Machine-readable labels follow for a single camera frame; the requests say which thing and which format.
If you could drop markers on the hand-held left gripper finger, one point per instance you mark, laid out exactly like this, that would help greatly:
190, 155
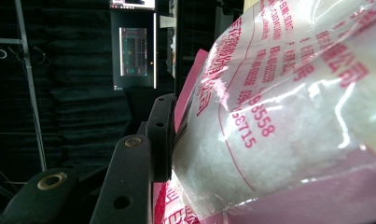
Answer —
129, 174

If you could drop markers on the pink printed plastic bag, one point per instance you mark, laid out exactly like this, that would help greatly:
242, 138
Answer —
285, 124

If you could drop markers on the dark curtain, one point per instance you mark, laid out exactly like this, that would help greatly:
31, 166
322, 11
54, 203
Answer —
76, 102

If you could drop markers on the dark screen computer monitor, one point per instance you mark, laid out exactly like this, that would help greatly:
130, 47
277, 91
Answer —
132, 53

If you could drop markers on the grey metal stand pole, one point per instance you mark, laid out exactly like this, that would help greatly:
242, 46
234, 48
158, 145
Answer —
29, 77

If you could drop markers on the bright screen computer monitor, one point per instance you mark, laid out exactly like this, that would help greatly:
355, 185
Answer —
132, 3

